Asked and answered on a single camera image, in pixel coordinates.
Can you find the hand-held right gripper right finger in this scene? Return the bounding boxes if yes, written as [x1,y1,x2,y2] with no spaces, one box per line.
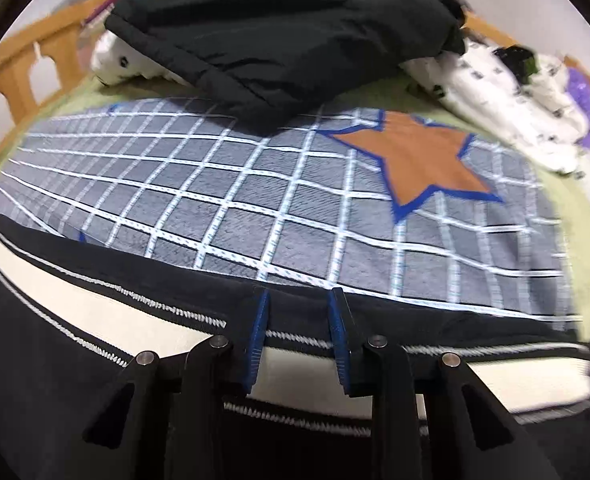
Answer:
[327,289,560,480]

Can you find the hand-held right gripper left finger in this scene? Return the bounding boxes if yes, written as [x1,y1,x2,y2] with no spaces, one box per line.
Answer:
[82,287,272,480]

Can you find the black pants with white stripe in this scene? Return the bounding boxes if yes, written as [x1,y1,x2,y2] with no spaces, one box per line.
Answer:
[0,205,590,480]

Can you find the grey checked blanket with stars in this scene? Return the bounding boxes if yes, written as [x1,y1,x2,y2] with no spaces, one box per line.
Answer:
[0,97,583,333]

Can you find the white printed duvet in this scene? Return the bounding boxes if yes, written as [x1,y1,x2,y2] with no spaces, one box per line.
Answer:
[405,52,590,176]

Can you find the black jacket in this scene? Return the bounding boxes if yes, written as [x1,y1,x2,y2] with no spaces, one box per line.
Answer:
[104,0,468,136]

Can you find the white spotted pillow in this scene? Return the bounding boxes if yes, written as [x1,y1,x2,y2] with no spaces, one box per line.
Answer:
[91,32,190,88]

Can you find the black and green item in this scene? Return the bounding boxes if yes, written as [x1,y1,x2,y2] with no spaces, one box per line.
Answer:
[495,46,540,83]

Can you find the purple cloth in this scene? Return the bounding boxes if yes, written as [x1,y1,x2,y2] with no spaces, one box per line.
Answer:
[567,67,590,148]

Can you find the wooden bed frame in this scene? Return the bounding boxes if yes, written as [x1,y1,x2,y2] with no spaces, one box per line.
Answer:
[0,0,583,156]

